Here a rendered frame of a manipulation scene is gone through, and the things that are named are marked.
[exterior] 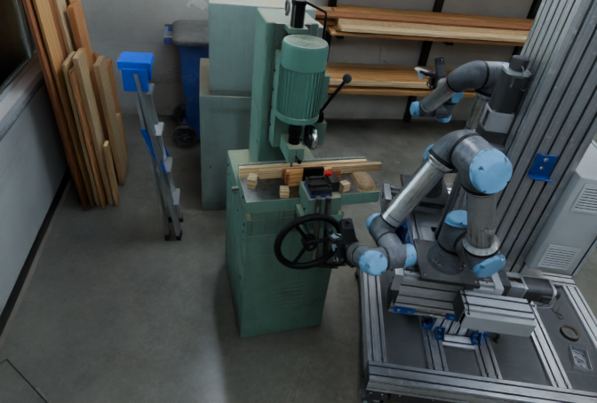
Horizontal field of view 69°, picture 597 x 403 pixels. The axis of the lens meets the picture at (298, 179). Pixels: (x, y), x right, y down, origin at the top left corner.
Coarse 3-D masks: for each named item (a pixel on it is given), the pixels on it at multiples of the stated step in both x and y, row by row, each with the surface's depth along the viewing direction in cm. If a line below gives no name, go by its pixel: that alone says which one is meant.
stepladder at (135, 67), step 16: (128, 64) 216; (144, 64) 217; (128, 80) 219; (144, 80) 220; (144, 96) 226; (144, 112) 229; (144, 128) 235; (160, 128) 247; (160, 144) 258; (160, 160) 247; (160, 176) 252; (160, 192) 262; (176, 192) 279; (160, 208) 266; (176, 224) 273
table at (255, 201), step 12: (240, 180) 188; (264, 180) 190; (276, 180) 191; (348, 180) 197; (240, 192) 189; (252, 192) 182; (264, 192) 183; (276, 192) 184; (348, 192) 189; (360, 192) 190; (372, 192) 192; (252, 204) 177; (264, 204) 179; (276, 204) 181; (288, 204) 182; (300, 204) 183; (300, 216) 177; (336, 216) 180
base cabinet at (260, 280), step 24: (240, 216) 198; (240, 240) 201; (264, 240) 190; (288, 240) 194; (240, 264) 207; (264, 264) 199; (240, 288) 212; (264, 288) 209; (288, 288) 214; (312, 288) 219; (240, 312) 219; (264, 312) 219; (288, 312) 225; (312, 312) 231; (240, 336) 226
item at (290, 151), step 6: (282, 138) 190; (282, 144) 191; (288, 144) 184; (300, 144) 185; (282, 150) 191; (288, 150) 181; (294, 150) 181; (300, 150) 182; (288, 156) 183; (294, 156) 183; (300, 156) 184; (288, 162) 184
